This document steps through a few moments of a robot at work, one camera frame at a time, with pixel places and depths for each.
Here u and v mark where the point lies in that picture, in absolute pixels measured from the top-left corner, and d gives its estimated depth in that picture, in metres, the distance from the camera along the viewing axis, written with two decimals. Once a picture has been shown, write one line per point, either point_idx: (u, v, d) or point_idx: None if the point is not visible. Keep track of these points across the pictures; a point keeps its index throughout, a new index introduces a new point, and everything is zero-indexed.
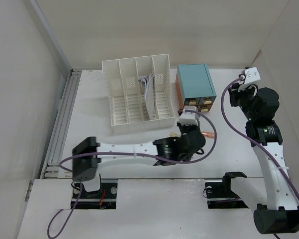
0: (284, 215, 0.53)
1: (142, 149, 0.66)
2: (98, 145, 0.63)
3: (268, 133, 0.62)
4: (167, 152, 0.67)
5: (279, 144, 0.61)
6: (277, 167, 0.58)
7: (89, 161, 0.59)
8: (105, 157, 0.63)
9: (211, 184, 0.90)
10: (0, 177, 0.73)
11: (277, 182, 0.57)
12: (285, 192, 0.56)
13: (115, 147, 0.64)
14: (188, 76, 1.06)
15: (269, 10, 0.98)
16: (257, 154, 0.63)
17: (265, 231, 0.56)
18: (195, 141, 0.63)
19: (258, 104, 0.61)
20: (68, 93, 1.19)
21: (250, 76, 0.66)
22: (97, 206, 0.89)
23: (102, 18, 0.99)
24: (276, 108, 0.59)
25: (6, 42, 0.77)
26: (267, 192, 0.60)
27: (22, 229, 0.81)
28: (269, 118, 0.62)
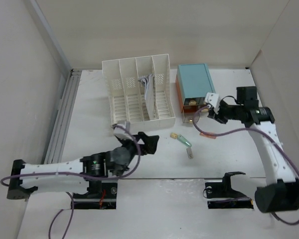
0: (284, 185, 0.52)
1: (67, 167, 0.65)
2: (23, 167, 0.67)
3: (260, 113, 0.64)
4: (96, 168, 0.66)
5: (272, 123, 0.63)
6: (271, 142, 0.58)
7: (11, 183, 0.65)
8: (27, 179, 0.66)
9: (211, 184, 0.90)
10: (0, 177, 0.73)
11: (273, 157, 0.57)
12: (282, 165, 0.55)
13: (40, 168, 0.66)
14: (188, 76, 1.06)
15: (269, 11, 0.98)
16: (253, 135, 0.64)
17: (268, 209, 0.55)
18: (117, 157, 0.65)
19: (240, 96, 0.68)
20: (68, 93, 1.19)
21: (212, 100, 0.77)
22: (97, 206, 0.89)
23: (102, 18, 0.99)
24: (254, 91, 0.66)
25: (6, 42, 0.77)
26: (265, 170, 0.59)
27: (23, 229, 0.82)
28: (257, 104, 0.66)
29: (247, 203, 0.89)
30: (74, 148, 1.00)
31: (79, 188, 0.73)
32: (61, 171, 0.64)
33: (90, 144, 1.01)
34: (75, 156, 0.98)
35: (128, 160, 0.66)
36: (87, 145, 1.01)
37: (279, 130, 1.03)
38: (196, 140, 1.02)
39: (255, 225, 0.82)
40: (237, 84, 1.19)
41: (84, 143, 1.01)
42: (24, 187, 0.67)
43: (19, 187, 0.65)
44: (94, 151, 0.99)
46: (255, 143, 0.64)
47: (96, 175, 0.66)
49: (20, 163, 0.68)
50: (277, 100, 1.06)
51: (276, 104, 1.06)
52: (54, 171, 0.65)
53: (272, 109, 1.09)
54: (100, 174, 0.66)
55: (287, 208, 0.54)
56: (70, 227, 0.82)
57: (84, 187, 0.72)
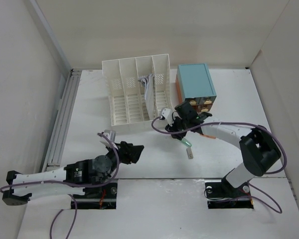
0: (248, 138, 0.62)
1: (52, 175, 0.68)
2: (14, 177, 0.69)
3: (201, 117, 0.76)
4: (80, 175, 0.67)
5: (212, 116, 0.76)
6: (218, 123, 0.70)
7: (4, 193, 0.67)
8: (18, 188, 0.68)
9: (211, 184, 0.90)
10: (0, 177, 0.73)
11: (227, 129, 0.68)
12: (236, 129, 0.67)
13: (29, 177, 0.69)
14: (187, 76, 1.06)
15: (269, 11, 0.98)
16: (206, 130, 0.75)
17: (260, 166, 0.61)
18: (99, 165, 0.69)
19: (180, 113, 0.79)
20: (68, 93, 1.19)
21: (165, 112, 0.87)
22: (97, 206, 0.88)
23: (102, 18, 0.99)
24: (188, 104, 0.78)
25: (6, 42, 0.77)
26: (234, 143, 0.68)
27: (23, 229, 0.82)
28: (196, 112, 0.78)
29: (247, 203, 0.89)
30: (74, 148, 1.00)
31: (74, 189, 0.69)
32: (47, 179, 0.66)
33: (90, 144, 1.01)
34: (75, 156, 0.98)
35: (109, 167, 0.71)
36: (87, 145, 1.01)
37: (279, 130, 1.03)
38: (196, 140, 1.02)
39: (255, 225, 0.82)
40: (237, 84, 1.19)
41: (84, 143, 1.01)
42: (18, 195, 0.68)
43: (11, 196, 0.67)
44: (94, 151, 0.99)
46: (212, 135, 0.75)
47: (80, 181, 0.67)
49: (12, 173, 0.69)
50: (277, 100, 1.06)
51: (276, 104, 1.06)
52: (40, 179, 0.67)
53: (272, 109, 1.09)
54: (84, 181, 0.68)
55: (272, 156, 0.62)
56: (73, 228, 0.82)
57: (80, 189, 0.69)
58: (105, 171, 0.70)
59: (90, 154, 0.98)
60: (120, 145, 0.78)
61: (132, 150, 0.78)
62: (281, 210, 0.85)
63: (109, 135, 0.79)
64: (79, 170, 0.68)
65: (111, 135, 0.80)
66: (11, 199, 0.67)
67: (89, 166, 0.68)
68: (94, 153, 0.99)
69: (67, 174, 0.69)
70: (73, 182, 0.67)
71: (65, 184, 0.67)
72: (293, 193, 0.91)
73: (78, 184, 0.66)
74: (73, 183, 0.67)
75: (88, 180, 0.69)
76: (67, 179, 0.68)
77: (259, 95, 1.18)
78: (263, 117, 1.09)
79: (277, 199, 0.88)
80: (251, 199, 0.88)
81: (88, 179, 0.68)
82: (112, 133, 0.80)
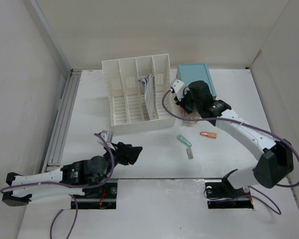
0: (271, 152, 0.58)
1: (49, 177, 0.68)
2: (14, 179, 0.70)
3: (217, 107, 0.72)
4: (76, 176, 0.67)
5: (230, 109, 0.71)
6: (239, 124, 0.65)
7: (4, 194, 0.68)
8: (17, 189, 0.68)
9: (211, 184, 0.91)
10: (0, 177, 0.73)
11: (249, 135, 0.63)
12: (259, 137, 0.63)
13: (27, 178, 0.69)
14: (187, 75, 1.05)
15: (268, 10, 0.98)
16: (221, 126, 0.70)
17: (273, 180, 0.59)
18: (94, 165, 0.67)
19: (195, 94, 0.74)
20: (68, 93, 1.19)
21: (176, 85, 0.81)
22: (97, 206, 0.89)
23: (102, 18, 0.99)
24: (206, 87, 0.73)
25: (6, 42, 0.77)
26: (250, 149, 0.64)
27: (23, 228, 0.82)
28: (211, 98, 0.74)
29: (247, 203, 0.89)
30: (74, 148, 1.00)
31: (73, 190, 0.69)
32: (43, 181, 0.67)
33: (89, 144, 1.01)
34: (75, 156, 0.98)
35: (105, 167, 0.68)
36: (87, 145, 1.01)
37: (279, 130, 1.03)
38: (197, 140, 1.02)
39: (255, 225, 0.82)
40: (237, 84, 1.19)
41: (84, 143, 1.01)
42: (17, 196, 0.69)
43: (10, 197, 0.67)
44: (93, 151, 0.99)
46: (225, 130, 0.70)
47: (76, 181, 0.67)
49: (11, 174, 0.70)
50: (276, 100, 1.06)
51: (276, 103, 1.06)
52: (37, 181, 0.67)
53: (272, 109, 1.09)
54: (80, 181, 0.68)
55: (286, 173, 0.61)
56: (73, 229, 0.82)
57: (79, 189, 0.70)
58: (104, 172, 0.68)
59: (90, 154, 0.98)
60: (117, 145, 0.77)
61: (130, 151, 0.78)
62: (280, 209, 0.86)
63: (106, 135, 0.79)
64: (75, 171, 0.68)
65: (108, 136, 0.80)
66: (9, 200, 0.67)
67: (84, 166, 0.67)
68: (94, 153, 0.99)
69: (64, 175, 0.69)
70: (68, 182, 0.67)
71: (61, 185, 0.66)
72: (293, 193, 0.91)
73: (74, 184, 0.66)
74: (69, 183, 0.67)
75: (84, 181, 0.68)
76: (64, 179, 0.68)
77: (259, 95, 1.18)
78: (263, 117, 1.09)
79: (278, 198, 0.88)
80: (251, 199, 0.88)
81: (84, 179, 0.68)
82: (109, 133, 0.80)
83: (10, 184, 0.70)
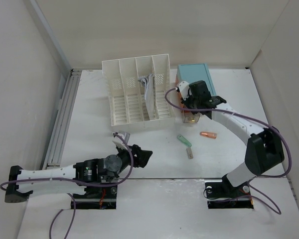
0: (258, 136, 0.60)
1: (60, 173, 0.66)
2: (19, 172, 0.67)
3: (214, 102, 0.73)
4: (89, 174, 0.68)
5: (225, 103, 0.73)
6: (231, 113, 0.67)
7: (7, 189, 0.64)
8: (23, 184, 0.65)
9: (211, 184, 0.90)
10: (0, 178, 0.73)
11: (239, 123, 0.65)
12: (248, 124, 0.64)
13: (35, 174, 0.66)
14: (188, 75, 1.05)
15: (268, 11, 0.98)
16: (216, 118, 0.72)
17: (261, 166, 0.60)
18: (109, 163, 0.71)
19: (194, 91, 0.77)
20: (68, 93, 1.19)
21: (182, 84, 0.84)
22: (97, 206, 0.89)
23: (102, 18, 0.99)
24: (203, 84, 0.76)
25: (6, 42, 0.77)
26: (241, 137, 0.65)
27: (22, 228, 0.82)
28: (209, 95, 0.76)
29: (247, 203, 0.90)
30: (74, 148, 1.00)
31: (80, 188, 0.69)
32: (55, 177, 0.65)
33: (89, 144, 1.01)
34: (75, 156, 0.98)
35: (119, 167, 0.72)
36: (87, 145, 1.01)
37: (279, 130, 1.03)
38: (197, 140, 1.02)
39: (255, 225, 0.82)
40: (237, 84, 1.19)
41: (83, 143, 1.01)
42: (21, 191, 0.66)
43: (15, 192, 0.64)
44: (93, 151, 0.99)
46: (221, 122, 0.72)
47: (88, 180, 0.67)
49: (16, 168, 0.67)
50: (276, 100, 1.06)
51: (276, 103, 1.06)
52: (48, 177, 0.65)
53: (272, 109, 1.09)
54: (92, 179, 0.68)
55: (276, 160, 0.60)
56: (71, 229, 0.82)
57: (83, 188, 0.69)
58: (117, 172, 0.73)
59: (90, 154, 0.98)
60: (132, 147, 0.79)
61: (142, 154, 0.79)
62: (280, 209, 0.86)
63: (124, 136, 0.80)
64: (89, 169, 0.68)
65: (126, 136, 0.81)
66: (14, 195, 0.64)
67: (100, 164, 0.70)
68: (94, 153, 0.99)
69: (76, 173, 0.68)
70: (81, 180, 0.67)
71: (74, 182, 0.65)
72: (293, 193, 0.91)
73: (87, 183, 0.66)
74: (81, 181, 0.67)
75: (97, 179, 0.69)
76: (76, 177, 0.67)
77: (259, 95, 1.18)
78: (263, 117, 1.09)
79: (278, 198, 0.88)
80: (251, 199, 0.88)
81: (96, 179, 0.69)
82: (127, 135, 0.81)
83: (15, 178, 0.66)
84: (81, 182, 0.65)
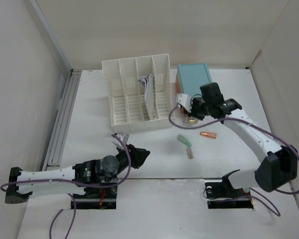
0: (275, 156, 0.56)
1: (60, 174, 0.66)
2: (19, 174, 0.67)
3: (227, 106, 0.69)
4: (87, 175, 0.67)
5: (241, 109, 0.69)
6: (247, 124, 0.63)
7: (7, 190, 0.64)
8: (23, 185, 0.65)
9: (211, 184, 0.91)
10: (0, 178, 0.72)
11: (255, 136, 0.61)
12: (265, 139, 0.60)
13: (35, 175, 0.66)
14: (187, 76, 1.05)
15: (268, 11, 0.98)
16: (228, 125, 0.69)
17: (273, 184, 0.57)
18: (105, 164, 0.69)
19: (205, 95, 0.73)
20: (68, 93, 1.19)
21: (182, 100, 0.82)
22: (97, 206, 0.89)
23: (102, 18, 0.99)
24: (216, 87, 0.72)
25: (7, 43, 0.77)
26: (255, 151, 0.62)
27: (23, 228, 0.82)
28: (223, 97, 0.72)
29: (247, 203, 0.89)
30: (74, 148, 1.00)
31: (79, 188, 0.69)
32: (55, 178, 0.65)
33: (89, 144, 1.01)
34: (75, 156, 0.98)
35: (117, 168, 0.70)
36: (86, 145, 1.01)
37: (279, 130, 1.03)
38: (197, 140, 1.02)
39: (255, 225, 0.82)
40: (237, 84, 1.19)
41: (83, 143, 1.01)
42: (21, 192, 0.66)
43: (16, 193, 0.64)
44: (93, 152, 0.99)
46: (233, 130, 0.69)
47: (87, 181, 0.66)
49: (16, 170, 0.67)
50: (277, 100, 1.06)
51: (276, 103, 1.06)
52: (48, 178, 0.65)
53: (272, 109, 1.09)
54: (91, 180, 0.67)
55: (287, 179, 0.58)
56: (71, 229, 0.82)
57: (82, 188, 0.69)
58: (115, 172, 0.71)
59: (89, 154, 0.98)
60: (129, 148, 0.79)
61: (138, 155, 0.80)
62: (279, 211, 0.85)
63: (122, 137, 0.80)
64: (86, 170, 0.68)
65: (124, 137, 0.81)
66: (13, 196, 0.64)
67: (96, 165, 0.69)
68: (93, 153, 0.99)
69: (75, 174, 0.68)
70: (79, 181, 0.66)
71: (74, 183, 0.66)
72: (293, 193, 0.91)
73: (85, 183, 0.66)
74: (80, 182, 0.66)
75: (95, 180, 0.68)
76: (75, 178, 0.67)
77: (259, 95, 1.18)
78: (263, 117, 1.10)
79: (277, 199, 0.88)
80: (251, 199, 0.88)
81: (95, 179, 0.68)
82: (125, 135, 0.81)
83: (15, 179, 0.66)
84: (80, 183, 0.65)
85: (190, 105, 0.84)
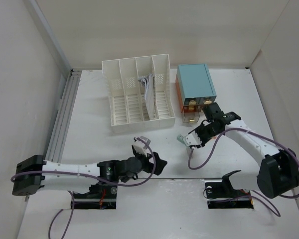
0: (273, 158, 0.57)
1: (86, 170, 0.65)
2: (44, 163, 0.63)
3: (228, 117, 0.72)
4: (108, 174, 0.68)
5: (240, 120, 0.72)
6: (245, 131, 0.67)
7: (31, 178, 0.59)
8: (48, 175, 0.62)
9: (211, 184, 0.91)
10: (0, 178, 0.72)
11: (253, 142, 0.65)
12: (263, 144, 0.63)
13: (61, 167, 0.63)
14: (187, 76, 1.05)
15: (268, 10, 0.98)
16: (229, 135, 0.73)
17: (275, 189, 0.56)
18: (131, 166, 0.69)
19: (207, 115, 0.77)
20: (68, 93, 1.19)
21: (191, 141, 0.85)
22: (97, 206, 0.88)
23: (102, 18, 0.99)
24: (215, 104, 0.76)
25: (7, 43, 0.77)
26: (255, 157, 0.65)
27: (23, 228, 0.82)
28: (223, 112, 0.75)
29: (247, 203, 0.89)
30: (74, 148, 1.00)
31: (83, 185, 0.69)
32: (82, 173, 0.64)
33: (89, 144, 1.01)
34: (75, 156, 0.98)
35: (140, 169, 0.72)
36: (86, 145, 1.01)
37: (279, 130, 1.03)
38: None
39: (255, 225, 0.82)
40: (237, 84, 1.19)
41: (83, 143, 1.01)
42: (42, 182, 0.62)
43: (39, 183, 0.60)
44: (93, 152, 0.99)
46: (233, 140, 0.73)
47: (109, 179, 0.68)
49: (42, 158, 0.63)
50: (276, 100, 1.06)
51: (276, 103, 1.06)
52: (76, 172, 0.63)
53: (272, 109, 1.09)
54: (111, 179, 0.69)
55: (289, 184, 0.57)
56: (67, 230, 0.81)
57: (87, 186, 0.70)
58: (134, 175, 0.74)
59: (89, 154, 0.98)
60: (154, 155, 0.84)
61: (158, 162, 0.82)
62: (279, 211, 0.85)
63: (146, 140, 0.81)
64: (108, 170, 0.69)
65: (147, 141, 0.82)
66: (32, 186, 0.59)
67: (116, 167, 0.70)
68: (93, 153, 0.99)
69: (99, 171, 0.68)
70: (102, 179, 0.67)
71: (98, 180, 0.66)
72: (293, 193, 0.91)
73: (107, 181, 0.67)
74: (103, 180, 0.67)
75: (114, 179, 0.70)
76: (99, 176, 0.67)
77: (259, 95, 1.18)
78: (263, 117, 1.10)
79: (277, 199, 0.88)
80: (251, 199, 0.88)
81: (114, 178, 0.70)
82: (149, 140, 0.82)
83: (40, 169, 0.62)
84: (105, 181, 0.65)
85: (198, 136, 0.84)
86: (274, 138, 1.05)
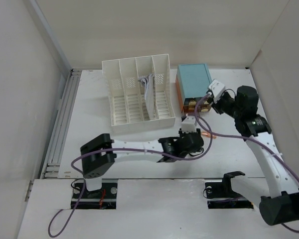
0: (288, 198, 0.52)
1: (150, 146, 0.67)
2: (112, 141, 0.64)
3: (257, 124, 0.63)
4: (170, 149, 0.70)
5: (269, 134, 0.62)
6: (271, 154, 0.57)
7: (105, 157, 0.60)
8: (119, 153, 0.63)
9: (211, 184, 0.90)
10: (0, 178, 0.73)
11: (274, 169, 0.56)
12: (284, 177, 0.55)
13: (127, 144, 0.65)
14: (187, 76, 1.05)
15: (268, 11, 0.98)
16: (250, 146, 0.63)
17: (276, 219, 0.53)
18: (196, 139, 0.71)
19: (240, 99, 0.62)
20: (68, 93, 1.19)
21: None
22: (97, 206, 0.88)
23: (102, 18, 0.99)
24: (255, 98, 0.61)
25: (7, 42, 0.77)
26: (269, 182, 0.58)
27: (22, 228, 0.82)
28: (255, 110, 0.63)
29: (247, 203, 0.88)
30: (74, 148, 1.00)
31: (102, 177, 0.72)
32: (149, 149, 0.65)
33: None
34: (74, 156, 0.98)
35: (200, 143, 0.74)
36: None
37: (279, 130, 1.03)
38: None
39: (255, 226, 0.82)
40: (236, 84, 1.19)
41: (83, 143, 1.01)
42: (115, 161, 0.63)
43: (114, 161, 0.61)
44: None
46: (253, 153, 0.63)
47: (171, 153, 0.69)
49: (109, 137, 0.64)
50: (276, 100, 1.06)
51: (276, 103, 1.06)
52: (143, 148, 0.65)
53: (272, 109, 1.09)
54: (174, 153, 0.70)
55: (293, 218, 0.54)
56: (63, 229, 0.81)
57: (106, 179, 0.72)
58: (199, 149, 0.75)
59: None
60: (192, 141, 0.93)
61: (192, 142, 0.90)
62: None
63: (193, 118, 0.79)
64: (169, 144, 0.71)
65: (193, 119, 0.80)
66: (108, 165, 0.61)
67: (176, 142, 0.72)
68: None
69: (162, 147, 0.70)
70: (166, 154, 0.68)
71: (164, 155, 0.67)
72: None
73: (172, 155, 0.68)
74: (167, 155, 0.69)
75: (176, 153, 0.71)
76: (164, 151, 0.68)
77: (259, 95, 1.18)
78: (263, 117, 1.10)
79: None
80: None
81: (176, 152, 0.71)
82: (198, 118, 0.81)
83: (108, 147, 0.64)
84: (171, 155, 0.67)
85: (221, 97, 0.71)
86: (275, 138, 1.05)
